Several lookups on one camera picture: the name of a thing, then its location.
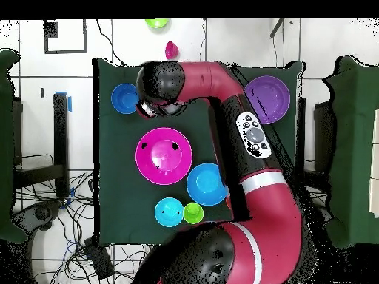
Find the large pink bowl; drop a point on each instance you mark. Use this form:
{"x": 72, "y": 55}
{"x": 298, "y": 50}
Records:
{"x": 163, "y": 171}

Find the red bowl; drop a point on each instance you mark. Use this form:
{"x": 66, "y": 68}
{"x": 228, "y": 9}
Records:
{"x": 171, "y": 50}

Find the green bowl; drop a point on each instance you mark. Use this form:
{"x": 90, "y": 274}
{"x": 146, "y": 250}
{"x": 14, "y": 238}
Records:
{"x": 157, "y": 23}

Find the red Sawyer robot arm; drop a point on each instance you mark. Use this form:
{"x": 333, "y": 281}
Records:
{"x": 272, "y": 213}

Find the small dark blue bowl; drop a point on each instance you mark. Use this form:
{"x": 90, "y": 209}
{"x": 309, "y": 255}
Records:
{"x": 124, "y": 98}

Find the dark green tablecloth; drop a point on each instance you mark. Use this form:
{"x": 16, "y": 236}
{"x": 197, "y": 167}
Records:
{"x": 118, "y": 177}

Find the large light blue bowl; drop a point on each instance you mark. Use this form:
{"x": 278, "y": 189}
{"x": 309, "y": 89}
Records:
{"x": 205, "y": 184}

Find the small ribbed cyan bowl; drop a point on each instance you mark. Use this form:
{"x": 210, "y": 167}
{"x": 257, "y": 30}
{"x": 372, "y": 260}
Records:
{"x": 169, "y": 212}

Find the green cup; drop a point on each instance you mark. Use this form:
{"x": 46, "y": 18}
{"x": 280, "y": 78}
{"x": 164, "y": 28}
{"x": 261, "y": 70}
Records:
{"x": 193, "y": 213}

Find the purple bowl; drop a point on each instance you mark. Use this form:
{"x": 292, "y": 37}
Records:
{"x": 272, "y": 97}

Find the green cloth side table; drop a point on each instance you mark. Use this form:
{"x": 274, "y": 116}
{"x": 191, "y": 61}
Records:
{"x": 355, "y": 118}
{"x": 6, "y": 148}

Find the black floor stand base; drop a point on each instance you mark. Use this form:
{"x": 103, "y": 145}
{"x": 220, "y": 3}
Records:
{"x": 41, "y": 213}

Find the black power brick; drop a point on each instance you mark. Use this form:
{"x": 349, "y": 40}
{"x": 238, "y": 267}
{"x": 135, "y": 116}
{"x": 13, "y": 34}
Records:
{"x": 99, "y": 260}

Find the white box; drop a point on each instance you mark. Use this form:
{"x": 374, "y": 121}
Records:
{"x": 375, "y": 162}

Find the black metal stand frame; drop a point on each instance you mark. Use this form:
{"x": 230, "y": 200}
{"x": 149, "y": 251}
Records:
{"x": 60, "y": 133}

